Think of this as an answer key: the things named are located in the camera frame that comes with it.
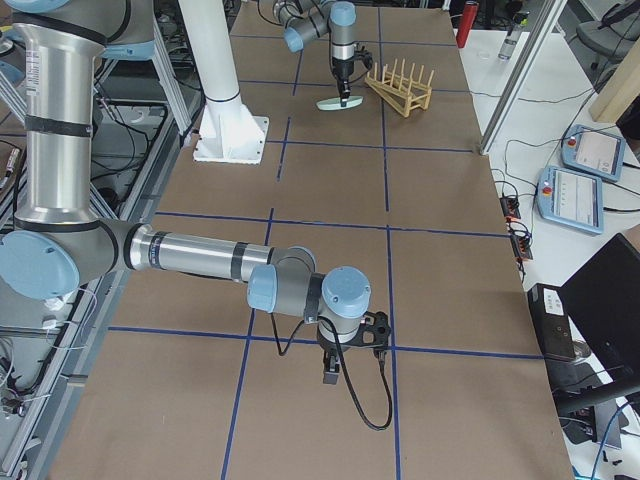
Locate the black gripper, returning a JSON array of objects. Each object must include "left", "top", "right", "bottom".
[
  {"left": 331, "top": 56, "right": 355, "bottom": 107},
  {"left": 317, "top": 330, "right": 342, "bottom": 385}
]

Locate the light green plate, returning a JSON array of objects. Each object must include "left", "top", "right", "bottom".
[{"left": 316, "top": 96, "right": 363, "bottom": 111}]

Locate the wooden dish rack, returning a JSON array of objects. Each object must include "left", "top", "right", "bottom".
[{"left": 365, "top": 59, "right": 435, "bottom": 118}]

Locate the red bottle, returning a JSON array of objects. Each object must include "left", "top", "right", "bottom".
[{"left": 456, "top": 1, "right": 478, "bottom": 49}]

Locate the clear water bottle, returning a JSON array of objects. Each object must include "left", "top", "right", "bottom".
[{"left": 498, "top": 25, "right": 521, "bottom": 61}]

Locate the black power strip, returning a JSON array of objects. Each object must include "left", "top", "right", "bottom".
[{"left": 500, "top": 195, "right": 533, "bottom": 262}]

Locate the black computer box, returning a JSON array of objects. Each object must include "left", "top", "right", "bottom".
[{"left": 527, "top": 283, "right": 576, "bottom": 362}]

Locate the lower teach pendant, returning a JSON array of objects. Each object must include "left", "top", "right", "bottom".
[{"left": 536, "top": 166, "right": 604, "bottom": 235}]

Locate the teach pendant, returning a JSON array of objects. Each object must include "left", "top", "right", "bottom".
[
  {"left": 536, "top": 166, "right": 604, "bottom": 235},
  {"left": 561, "top": 124, "right": 626, "bottom": 182}
]

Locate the upper teach pendant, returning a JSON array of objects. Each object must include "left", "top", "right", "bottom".
[{"left": 561, "top": 124, "right": 626, "bottom": 182}]

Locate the wooden board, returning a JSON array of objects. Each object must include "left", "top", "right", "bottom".
[{"left": 589, "top": 41, "right": 640, "bottom": 123}]

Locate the black monitor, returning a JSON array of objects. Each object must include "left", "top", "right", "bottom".
[{"left": 556, "top": 233, "right": 639, "bottom": 415}]

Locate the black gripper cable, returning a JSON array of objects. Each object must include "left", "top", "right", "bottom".
[{"left": 269, "top": 310, "right": 393, "bottom": 431}]

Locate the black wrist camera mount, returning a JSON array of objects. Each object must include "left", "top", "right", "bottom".
[{"left": 347, "top": 311, "right": 391, "bottom": 350}]

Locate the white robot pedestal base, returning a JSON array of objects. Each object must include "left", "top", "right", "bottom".
[{"left": 179, "top": 0, "right": 269, "bottom": 164}]

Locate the aluminium frame post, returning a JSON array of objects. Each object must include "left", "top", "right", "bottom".
[{"left": 479, "top": 0, "right": 567, "bottom": 155}]

